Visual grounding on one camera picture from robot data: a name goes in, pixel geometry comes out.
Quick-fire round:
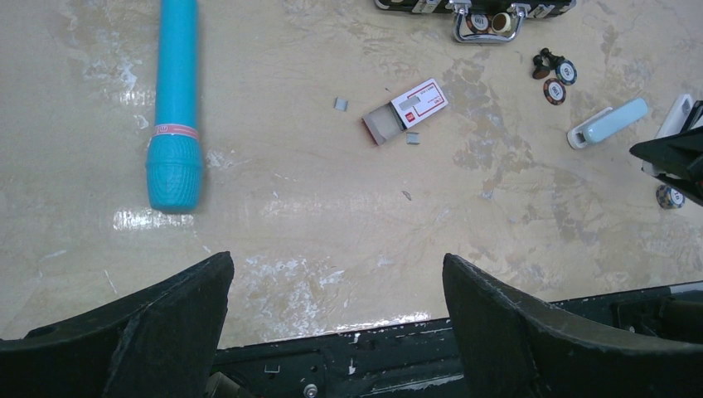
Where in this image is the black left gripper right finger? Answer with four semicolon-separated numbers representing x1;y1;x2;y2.
442;254;702;397

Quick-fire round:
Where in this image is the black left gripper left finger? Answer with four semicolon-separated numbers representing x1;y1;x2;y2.
1;252;235;397

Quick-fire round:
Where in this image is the blue white poker chip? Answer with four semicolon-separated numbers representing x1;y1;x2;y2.
655;185;686;210

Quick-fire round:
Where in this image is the staple strip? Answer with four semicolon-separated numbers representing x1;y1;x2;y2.
405;132;420;145
334;97;348;112

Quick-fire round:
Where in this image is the teal flashlight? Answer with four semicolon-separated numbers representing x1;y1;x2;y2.
145;0;203;213

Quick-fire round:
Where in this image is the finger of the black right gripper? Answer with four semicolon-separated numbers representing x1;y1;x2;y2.
630;100;702;206

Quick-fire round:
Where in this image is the orange black poker chip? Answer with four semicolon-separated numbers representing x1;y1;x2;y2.
543;78;566;105

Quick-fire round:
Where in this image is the red white staple box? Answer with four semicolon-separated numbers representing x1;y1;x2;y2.
362;78;448;146

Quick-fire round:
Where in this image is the white stapler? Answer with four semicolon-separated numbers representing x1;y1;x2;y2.
642;94;695;177

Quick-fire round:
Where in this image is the black poker chip case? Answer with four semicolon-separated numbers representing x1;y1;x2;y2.
376;0;577;44

